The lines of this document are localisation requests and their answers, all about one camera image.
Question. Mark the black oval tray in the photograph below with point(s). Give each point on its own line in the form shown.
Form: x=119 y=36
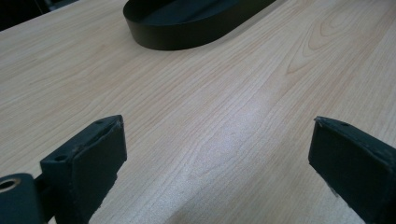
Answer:
x=174 y=29

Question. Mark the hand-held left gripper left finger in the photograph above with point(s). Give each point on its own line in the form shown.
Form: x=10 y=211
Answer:
x=84 y=168

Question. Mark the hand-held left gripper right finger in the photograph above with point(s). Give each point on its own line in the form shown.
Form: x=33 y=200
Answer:
x=355 y=168

